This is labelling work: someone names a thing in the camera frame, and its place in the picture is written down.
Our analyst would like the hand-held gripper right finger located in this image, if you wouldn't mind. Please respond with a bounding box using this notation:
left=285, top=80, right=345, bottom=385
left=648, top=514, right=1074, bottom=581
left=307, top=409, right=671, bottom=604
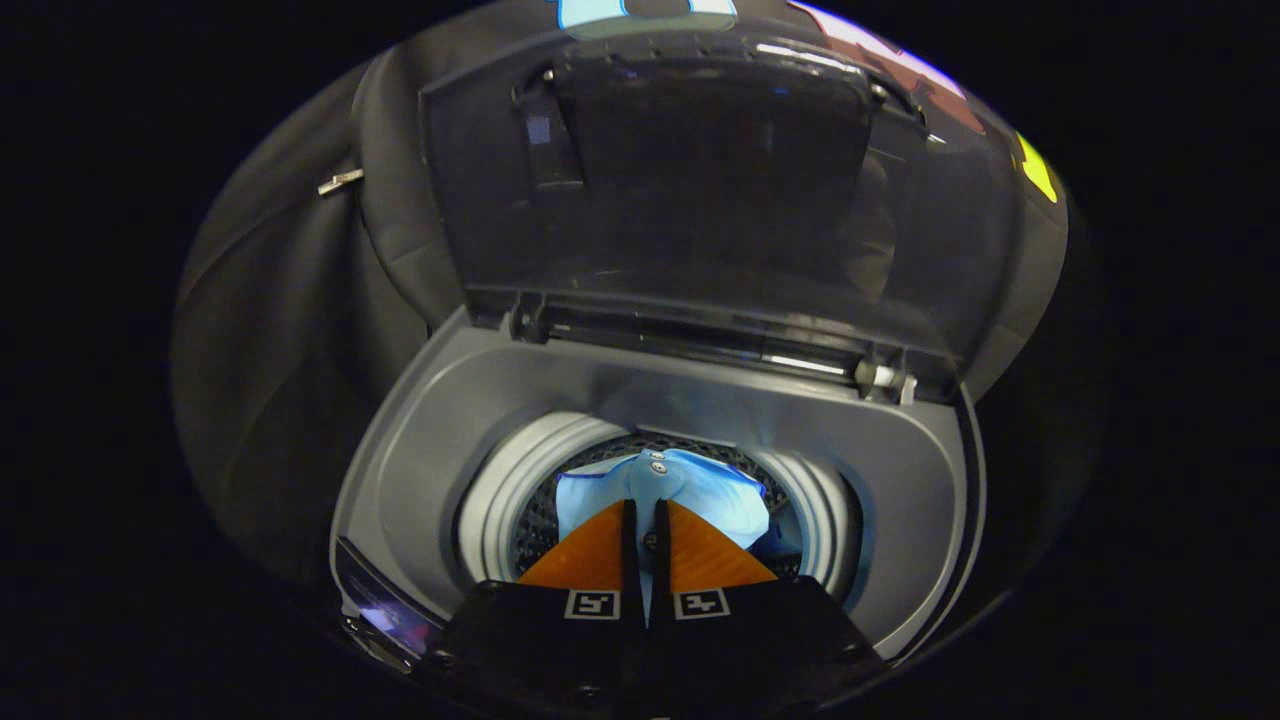
left=648, top=499, right=888, bottom=720

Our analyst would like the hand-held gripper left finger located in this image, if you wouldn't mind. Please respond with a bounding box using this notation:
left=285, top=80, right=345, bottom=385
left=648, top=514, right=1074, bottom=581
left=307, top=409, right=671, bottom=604
left=418, top=498, right=651, bottom=720

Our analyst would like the light blue polo shirt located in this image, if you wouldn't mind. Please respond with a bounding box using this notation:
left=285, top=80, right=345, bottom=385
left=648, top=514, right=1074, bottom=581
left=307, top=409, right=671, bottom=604
left=555, top=448, right=806, bottom=631

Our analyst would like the dark washing machine lid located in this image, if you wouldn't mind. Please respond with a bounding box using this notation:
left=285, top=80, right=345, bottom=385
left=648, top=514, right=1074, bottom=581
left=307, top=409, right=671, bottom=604
left=418, top=25, right=1021, bottom=401

